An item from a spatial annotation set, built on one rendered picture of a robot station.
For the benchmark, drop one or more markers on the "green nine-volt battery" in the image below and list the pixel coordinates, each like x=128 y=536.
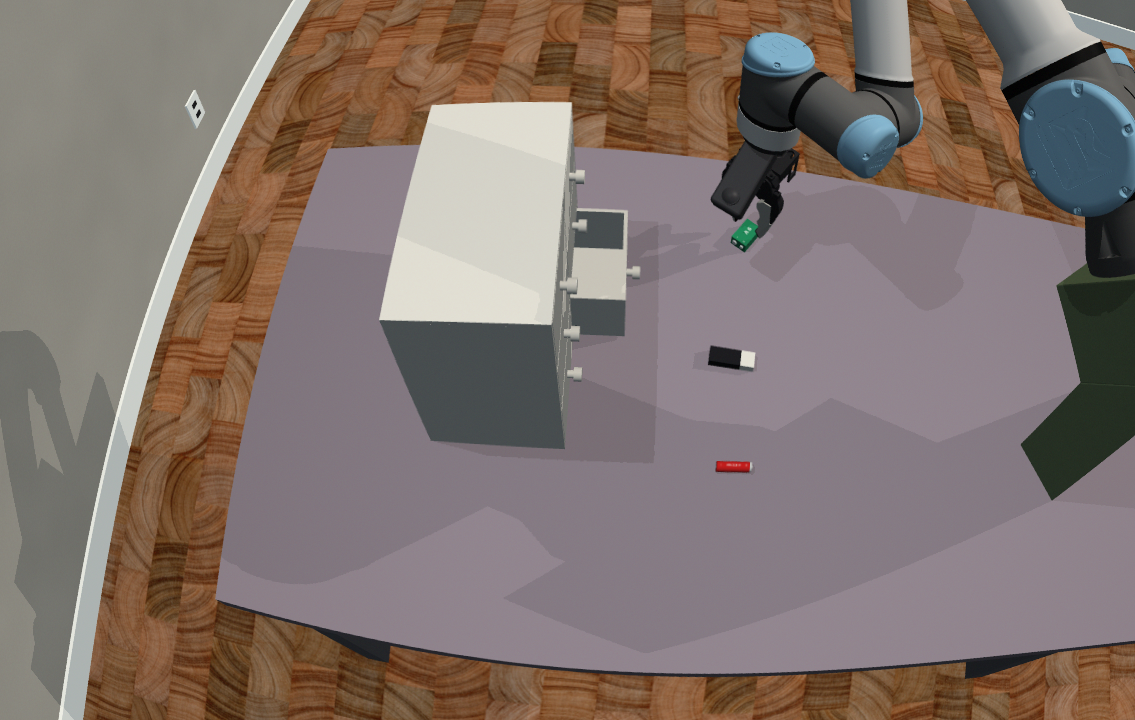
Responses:
x=745 y=235

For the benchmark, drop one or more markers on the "white drawer with knob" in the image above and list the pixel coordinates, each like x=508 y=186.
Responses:
x=579 y=177
x=570 y=285

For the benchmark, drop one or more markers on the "red aa battery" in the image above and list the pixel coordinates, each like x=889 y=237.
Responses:
x=734 y=466

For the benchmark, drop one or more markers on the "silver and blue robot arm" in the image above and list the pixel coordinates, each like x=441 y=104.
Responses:
x=1076 y=131

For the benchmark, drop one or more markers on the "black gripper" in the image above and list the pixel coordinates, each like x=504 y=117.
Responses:
x=771 y=203

